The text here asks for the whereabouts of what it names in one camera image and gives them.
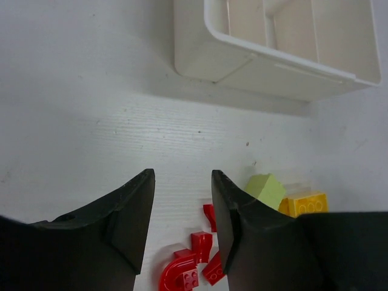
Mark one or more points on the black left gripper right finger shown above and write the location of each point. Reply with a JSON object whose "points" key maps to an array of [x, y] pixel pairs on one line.
{"points": [[262, 249]]}

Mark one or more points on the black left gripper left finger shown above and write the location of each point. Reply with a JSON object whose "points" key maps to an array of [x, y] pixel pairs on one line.
{"points": [[99, 246]]}

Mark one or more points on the red small lego brick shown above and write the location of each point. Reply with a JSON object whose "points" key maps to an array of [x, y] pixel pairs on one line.
{"points": [[213, 272]]}

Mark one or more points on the light green lego block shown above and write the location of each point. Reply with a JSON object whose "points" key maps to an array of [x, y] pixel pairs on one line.
{"points": [[266, 189]]}

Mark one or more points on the yellow lego brick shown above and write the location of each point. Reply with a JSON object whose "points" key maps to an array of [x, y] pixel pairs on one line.
{"points": [[297, 204]]}

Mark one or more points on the red sloped lego piece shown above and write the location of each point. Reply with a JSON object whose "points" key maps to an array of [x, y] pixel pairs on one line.
{"points": [[209, 212]]}

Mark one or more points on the red curved lego piece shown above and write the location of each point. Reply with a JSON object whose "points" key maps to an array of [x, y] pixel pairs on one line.
{"points": [[201, 245]]}

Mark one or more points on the red arch lego piece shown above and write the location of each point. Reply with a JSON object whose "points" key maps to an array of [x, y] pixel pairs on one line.
{"points": [[181, 274]]}

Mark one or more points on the white three-compartment container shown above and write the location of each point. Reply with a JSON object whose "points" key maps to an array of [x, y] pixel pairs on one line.
{"points": [[301, 49]]}

